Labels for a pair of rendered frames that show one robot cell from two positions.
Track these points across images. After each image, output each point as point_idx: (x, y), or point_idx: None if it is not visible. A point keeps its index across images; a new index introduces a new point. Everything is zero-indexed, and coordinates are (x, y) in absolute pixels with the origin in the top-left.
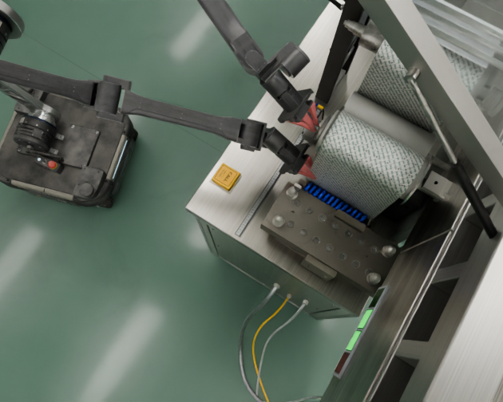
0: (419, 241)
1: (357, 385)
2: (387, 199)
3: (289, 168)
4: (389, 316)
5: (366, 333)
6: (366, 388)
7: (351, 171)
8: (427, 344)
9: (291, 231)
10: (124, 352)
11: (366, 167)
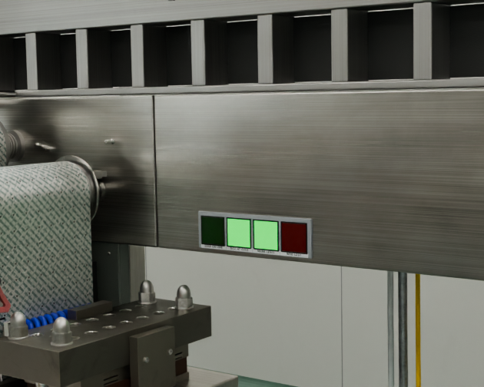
0: (150, 182)
1: (309, 136)
2: (84, 218)
3: None
4: (235, 150)
5: (255, 206)
6: (306, 102)
7: (37, 204)
8: (259, 11)
9: (86, 337)
10: None
11: (43, 182)
